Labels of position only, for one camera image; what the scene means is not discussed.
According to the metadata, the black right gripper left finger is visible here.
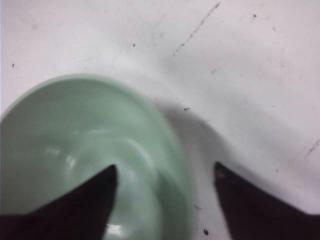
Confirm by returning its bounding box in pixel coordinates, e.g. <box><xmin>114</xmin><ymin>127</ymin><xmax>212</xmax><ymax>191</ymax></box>
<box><xmin>0</xmin><ymin>165</ymin><xmax>118</xmax><ymax>240</ymax></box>

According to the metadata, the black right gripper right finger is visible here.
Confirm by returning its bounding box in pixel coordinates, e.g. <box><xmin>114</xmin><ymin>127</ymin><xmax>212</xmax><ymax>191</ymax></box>
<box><xmin>214</xmin><ymin>162</ymin><xmax>320</xmax><ymax>240</ymax></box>

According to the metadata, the green bowl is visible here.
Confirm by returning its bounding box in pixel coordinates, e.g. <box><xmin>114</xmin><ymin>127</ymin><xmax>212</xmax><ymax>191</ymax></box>
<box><xmin>0</xmin><ymin>74</ymin><xmax>194</xmax><ymax>240</ymax></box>

